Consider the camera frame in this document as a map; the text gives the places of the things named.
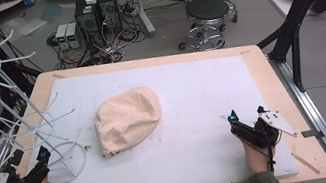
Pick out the clear plastic sheet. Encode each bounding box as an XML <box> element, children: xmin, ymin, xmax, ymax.
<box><xmin>0</xmin><ymin>11</ymin><xmax>50</xmax><ymax>42</ymax></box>

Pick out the thin wooden stick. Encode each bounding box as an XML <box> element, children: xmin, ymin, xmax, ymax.
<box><xmin>289</xmin><ymin>147</ymin><xmax>322</xmax><ymax>180</ymax></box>

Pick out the black computer tower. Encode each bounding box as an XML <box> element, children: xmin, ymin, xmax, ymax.
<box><xmin>71</xmin><ymin>0</ymin><xmax>108</xmax><ymax>51</ymax></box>
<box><xmin>96</xmin><ymin>0</ymin><xmax>125</xmax><ymax>36</ymax></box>

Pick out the beige fabric hat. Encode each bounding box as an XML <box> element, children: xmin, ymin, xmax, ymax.
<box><xmin>89</xmin><ymin>82</ymin><xmax>169</xmax><ymax>160</ymax></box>

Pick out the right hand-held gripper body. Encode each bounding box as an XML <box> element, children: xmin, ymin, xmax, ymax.
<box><xmin>228</xmin><ymin>106</ymin><xmax>300</xmax><ymax>155</ymax></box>

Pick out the tangle of cables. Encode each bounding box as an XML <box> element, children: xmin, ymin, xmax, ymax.
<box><xmin>44</xmin><ymin>17</ymin><xmax>153</xmax><ymax>74</ymax></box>

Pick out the person's right hand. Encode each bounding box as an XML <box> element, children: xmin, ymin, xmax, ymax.
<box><xmin>241</xmin><ymin>134</ymin><xmax>282</xmax><ymax>177</ymax></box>

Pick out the grey metal bracket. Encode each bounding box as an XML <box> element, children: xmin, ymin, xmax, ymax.
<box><xmin>300</xmin><ymin>127</ymin><xmax>325</xmax><ymax>142</ymax></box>

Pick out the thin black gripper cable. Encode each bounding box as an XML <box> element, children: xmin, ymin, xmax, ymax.
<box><xmin>262</xmin><ymin>137</ymin><xmax>290</xmax><ymax>174</ymax></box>

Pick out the grey power supply unit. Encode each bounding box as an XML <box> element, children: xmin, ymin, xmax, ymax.
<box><xmin>64</xmin><ymin>21</ymin><xmax>86</xmax><ymax>51</ymax></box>
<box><xmin>52</xmin><ymin>22</ymin><xmax>73</xmax><ymax>52</ymax></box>

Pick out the teal plastic sheet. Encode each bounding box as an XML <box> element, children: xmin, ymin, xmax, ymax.
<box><xmin>36</xmin><ymin>0</ymin><xmax>66</xmax><ymax>26</ymax></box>

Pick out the white foam mat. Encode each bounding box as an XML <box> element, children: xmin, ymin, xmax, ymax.
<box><xmin>12</xmin><ymin>39</ymin><xmax>302</xmax><ymax>183</ymax></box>

